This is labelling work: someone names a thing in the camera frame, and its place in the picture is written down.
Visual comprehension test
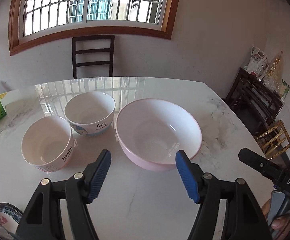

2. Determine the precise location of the large pink bowl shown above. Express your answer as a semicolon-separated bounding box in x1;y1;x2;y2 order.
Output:
115;98;202;172

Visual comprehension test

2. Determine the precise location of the gold decorative bundle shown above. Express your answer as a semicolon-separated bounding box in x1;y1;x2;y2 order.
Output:
262;51;284;91

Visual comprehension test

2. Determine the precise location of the dark wooden chair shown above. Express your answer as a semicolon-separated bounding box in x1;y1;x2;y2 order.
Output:
72;34;115;79

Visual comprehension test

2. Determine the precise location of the large brown-framed barred window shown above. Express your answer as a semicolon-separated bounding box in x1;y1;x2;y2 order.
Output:
9;0;183;57

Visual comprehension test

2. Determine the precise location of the white dog print bowl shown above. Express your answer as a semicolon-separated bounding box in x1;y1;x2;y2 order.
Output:
64;91;116;138

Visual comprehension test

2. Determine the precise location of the white floral deep plate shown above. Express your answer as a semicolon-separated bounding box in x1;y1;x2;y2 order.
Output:
0;209;20;233

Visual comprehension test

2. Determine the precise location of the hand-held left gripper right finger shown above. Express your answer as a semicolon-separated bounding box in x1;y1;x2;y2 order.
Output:
175;150;271;240

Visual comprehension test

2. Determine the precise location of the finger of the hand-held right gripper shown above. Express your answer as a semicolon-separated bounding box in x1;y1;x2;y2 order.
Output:
238;148;286;181

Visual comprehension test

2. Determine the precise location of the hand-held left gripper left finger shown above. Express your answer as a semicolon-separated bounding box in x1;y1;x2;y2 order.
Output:
15;149;112;240

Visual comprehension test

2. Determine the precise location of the green printed package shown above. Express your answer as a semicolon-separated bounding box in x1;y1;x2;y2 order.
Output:
281;79;290;99

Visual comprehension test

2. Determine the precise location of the gold metal rack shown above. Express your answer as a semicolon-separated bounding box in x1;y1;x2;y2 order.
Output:
256;119;290;160

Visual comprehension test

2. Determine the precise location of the dark wooden cabinet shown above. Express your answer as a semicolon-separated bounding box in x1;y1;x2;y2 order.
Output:
224;67;285;137

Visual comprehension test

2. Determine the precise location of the large blue patterned plate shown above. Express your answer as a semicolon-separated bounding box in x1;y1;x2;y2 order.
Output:
0;202;23;240

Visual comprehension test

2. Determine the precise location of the white rabbit print bowl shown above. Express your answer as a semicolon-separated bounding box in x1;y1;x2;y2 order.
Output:
21;116;73;173

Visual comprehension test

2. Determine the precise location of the person's right hand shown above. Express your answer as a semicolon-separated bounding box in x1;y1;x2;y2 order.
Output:
261;199;290;232

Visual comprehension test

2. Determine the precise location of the newspaper wrapped bundle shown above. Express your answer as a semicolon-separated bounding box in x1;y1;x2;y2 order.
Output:
244;45;269;81

